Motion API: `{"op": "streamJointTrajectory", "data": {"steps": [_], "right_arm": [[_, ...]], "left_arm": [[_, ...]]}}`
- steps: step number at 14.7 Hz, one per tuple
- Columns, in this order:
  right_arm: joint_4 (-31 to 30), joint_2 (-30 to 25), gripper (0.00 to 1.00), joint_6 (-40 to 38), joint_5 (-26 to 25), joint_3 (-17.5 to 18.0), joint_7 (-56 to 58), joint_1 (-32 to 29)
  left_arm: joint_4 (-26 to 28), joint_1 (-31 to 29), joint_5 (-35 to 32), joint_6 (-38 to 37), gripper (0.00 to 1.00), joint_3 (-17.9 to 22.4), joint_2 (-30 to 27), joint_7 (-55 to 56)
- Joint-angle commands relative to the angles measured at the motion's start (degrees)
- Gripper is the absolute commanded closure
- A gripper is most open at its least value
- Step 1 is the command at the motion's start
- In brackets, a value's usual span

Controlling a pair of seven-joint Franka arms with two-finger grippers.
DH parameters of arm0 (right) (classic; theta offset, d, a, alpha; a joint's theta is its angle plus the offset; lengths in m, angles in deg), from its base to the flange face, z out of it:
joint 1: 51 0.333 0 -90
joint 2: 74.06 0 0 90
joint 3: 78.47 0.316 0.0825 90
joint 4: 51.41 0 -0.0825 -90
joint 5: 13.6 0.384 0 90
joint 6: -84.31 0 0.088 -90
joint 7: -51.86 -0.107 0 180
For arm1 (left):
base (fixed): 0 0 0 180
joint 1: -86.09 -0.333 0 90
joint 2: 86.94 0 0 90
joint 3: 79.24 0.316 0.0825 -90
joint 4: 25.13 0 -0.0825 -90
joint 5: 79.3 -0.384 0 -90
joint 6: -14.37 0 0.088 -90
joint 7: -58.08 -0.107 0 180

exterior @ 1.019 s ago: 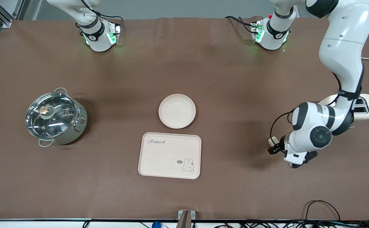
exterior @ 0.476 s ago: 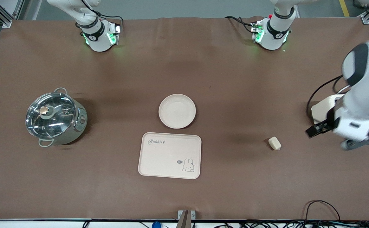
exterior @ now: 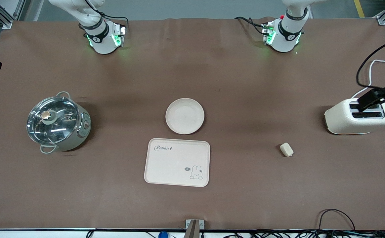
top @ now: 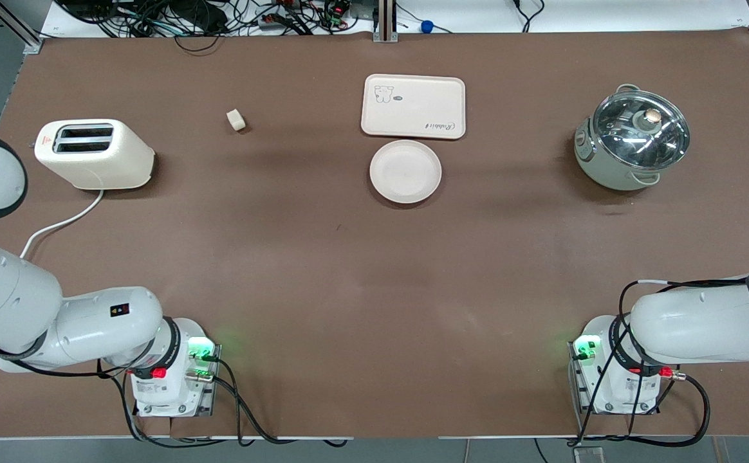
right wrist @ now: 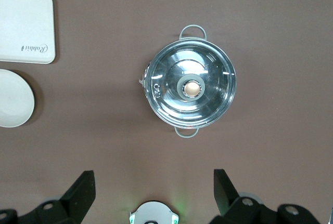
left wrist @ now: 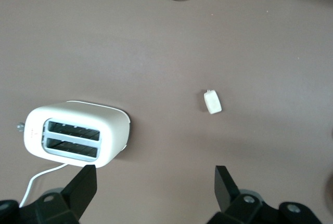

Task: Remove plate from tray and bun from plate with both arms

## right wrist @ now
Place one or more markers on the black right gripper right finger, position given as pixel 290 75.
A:
pixel 229 205

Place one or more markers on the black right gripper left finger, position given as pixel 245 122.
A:
pixel 70 203

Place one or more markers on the grey electric cooking pot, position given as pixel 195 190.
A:
pixel 193 27

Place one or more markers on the cream round plate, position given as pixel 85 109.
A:
pixel 13 99

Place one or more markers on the cream rectangular tray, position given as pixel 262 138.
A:
pixel 26 21

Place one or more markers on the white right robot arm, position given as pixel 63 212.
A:
pixel 153 212

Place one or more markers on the glass pot lid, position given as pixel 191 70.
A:
pixel 208 99

